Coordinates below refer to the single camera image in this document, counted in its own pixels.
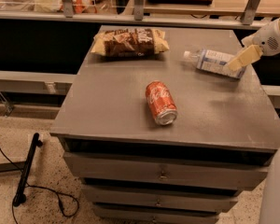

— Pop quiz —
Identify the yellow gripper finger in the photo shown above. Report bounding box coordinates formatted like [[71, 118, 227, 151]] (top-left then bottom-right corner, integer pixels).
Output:
[[227, 45, 263, 71], [241, 35, 254, 47]]

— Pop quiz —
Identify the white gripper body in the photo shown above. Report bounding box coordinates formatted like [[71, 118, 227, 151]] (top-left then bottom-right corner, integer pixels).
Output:
[[252, 18, 280, 56]]

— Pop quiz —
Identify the blue label plastic bottle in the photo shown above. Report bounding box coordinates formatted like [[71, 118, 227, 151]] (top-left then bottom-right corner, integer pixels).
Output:
[[183, 49, 245, 79]]

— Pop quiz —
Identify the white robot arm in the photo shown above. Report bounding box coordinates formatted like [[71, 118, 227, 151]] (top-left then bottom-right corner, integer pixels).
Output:
[[226, 18, 280, 224]]

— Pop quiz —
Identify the brown chip bag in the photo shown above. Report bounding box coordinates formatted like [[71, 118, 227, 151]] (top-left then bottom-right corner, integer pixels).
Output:
[[91, 28, 170, 58]]

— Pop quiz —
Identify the red coca-cola can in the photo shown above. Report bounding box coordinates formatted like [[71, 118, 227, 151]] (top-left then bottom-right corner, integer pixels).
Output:
[[146, 80, 177, 126]]

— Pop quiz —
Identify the grey drawer cabinet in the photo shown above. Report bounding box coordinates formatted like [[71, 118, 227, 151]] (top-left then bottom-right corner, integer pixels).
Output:
[[50, 28, 280, 224]]

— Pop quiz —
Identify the grey metal railing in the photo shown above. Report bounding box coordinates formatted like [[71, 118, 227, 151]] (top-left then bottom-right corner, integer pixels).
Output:
[[0, 0, 267, 30]]

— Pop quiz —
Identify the black floor stand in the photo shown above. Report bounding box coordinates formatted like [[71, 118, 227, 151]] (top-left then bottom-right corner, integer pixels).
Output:
[[0, 133, 43, 207]]

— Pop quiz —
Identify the black floor cable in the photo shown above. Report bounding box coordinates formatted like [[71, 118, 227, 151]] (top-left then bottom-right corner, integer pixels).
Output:
[[0, 131, 80, 224]]

